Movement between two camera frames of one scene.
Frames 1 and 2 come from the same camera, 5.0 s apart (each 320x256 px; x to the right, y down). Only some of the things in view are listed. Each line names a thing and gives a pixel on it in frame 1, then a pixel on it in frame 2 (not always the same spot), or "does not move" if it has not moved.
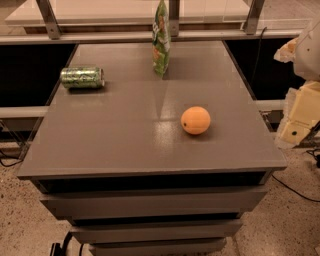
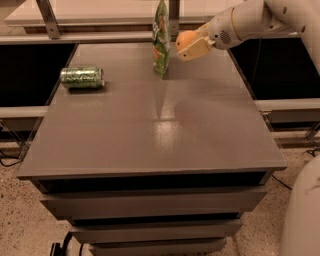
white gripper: x=309 y=55 -> x=221 y=32
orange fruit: x=195 y=120 -> x=185 y=38
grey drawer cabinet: x=118 y=162 does not move
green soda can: x=82 y=77 does not move
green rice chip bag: x=161 y=39 does not move
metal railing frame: x=55 y=36 does not move
